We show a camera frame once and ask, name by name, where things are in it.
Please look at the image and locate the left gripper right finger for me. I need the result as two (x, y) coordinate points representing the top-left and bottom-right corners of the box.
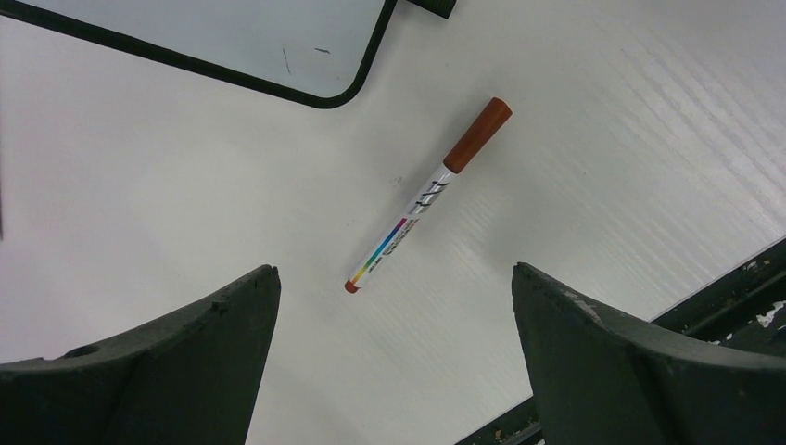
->
(512, 262), (785, 444)

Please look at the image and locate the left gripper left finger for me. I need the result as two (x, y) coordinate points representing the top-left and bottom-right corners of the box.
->
(1, 265), (281, 444)

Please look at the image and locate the white red whiteboard marker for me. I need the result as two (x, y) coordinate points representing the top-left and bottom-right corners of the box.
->
(343, 96), (513, 295)

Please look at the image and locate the black framed whiteboard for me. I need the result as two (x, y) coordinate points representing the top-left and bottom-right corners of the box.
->
(0, 0), (459, 110)

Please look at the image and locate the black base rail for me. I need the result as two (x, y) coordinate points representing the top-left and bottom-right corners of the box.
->
(460, 239), (785, 444)

